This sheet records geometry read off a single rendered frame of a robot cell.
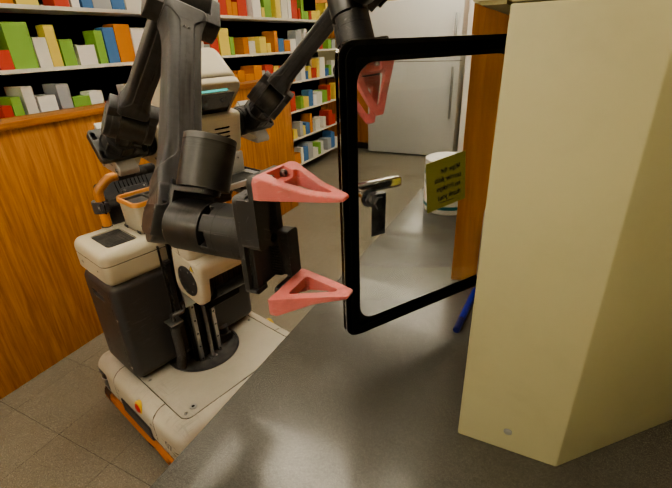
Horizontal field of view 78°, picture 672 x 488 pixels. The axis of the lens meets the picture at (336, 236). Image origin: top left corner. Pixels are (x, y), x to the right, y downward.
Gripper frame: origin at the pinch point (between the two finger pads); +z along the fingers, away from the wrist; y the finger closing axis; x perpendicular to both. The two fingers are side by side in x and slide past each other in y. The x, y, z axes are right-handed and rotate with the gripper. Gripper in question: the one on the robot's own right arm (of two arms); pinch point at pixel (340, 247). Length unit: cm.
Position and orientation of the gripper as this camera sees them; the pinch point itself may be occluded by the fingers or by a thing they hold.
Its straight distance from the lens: 38.5
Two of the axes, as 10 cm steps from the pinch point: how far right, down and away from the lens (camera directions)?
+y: -0.5, -9.2, -4.0
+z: 9.0, 1.3, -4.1
